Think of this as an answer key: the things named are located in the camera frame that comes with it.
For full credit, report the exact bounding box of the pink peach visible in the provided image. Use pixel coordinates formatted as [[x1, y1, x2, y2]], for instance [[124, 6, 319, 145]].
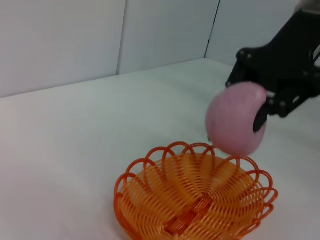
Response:
[[205, 81, 270, 157]]

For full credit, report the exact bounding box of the orange plastic woven basket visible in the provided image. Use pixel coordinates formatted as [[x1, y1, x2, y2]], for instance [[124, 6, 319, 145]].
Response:
[[114, 141, 279, 240]]

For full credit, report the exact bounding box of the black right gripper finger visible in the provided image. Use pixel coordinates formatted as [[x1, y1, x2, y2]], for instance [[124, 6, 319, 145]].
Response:
[[252, 89, 312, 134], [225, 59, 252, 89]]

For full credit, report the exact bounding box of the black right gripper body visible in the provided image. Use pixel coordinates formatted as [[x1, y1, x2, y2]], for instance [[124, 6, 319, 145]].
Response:
[[236, 10, 320, 101]]

